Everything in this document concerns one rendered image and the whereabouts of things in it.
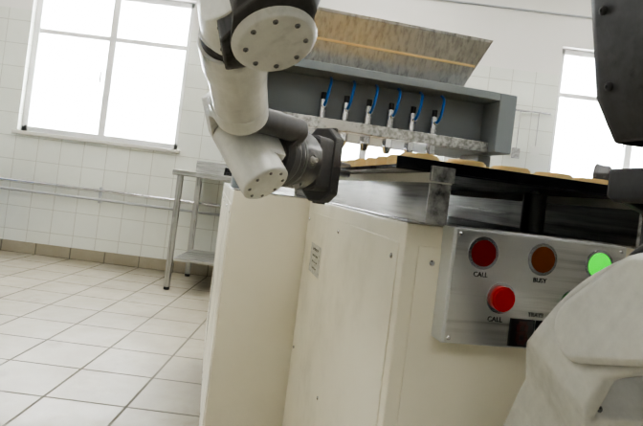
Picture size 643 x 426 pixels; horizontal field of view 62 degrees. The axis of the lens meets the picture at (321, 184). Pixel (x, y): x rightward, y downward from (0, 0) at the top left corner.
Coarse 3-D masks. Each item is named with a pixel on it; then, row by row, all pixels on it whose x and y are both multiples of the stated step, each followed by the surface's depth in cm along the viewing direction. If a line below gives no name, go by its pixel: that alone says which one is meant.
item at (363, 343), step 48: (336, 240) 101; (384, 240) 73; (432, 240) 67; (336, 288) 96; (384, 288) 71; (432, 288) 67; (336, 336) 92; (384, 336) 69; (288, 384) 130; (336, 384) 88; (384, 384) 67; (432, 384) 67; (480, 384) 68
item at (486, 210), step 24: (456, 192) 121; (480, 192) 110; (456, 216) 120; (480, 216) 109; (504, 216) 101; (552, 216) 87; (576, 216) 81; (600, 216) 76; (624, 216) 72; (600, 240) 75; (624, 240) 71
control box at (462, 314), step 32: (448, 256) 65; (512, 256) 66; (576, 256) 67; (608, 256) 68; (448, 288) 64; (480, 288) 65; (512, 288) 66; (544, 288) 67; (448, 320) 64; (480, 320) 65; (512, 320) 65
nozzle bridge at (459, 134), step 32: (320, 64) 134; (288, 96) 141; (320, 96) 142; (384, 96) 146; (416, 96) 148; (448, 96) 146; (480, 96) 142; (512, 96) 144; (352, 128) 139; (384, 128) 141; (416, 128) 148; (448, 128) 150; (480, 128) 152; (512, 128) 144; (480, 160) 154
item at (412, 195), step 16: (352, 176) 99; (368, 176) 88; (384, 176) 80; (400, 176) 73; (416, 176) 67; (432, 176) 63; (448, 176) 63; (352, 192) 98; (368, 192) 87; (384, 192) 80; (400, 192) 73; (416, 192) 67; (432, 192) 63; (448, 192) 64; (368, 208) 86; (384, 208) 79; (400, 208) 72; (416, 208) 66; (432, 208) 64; (448, 208) 64
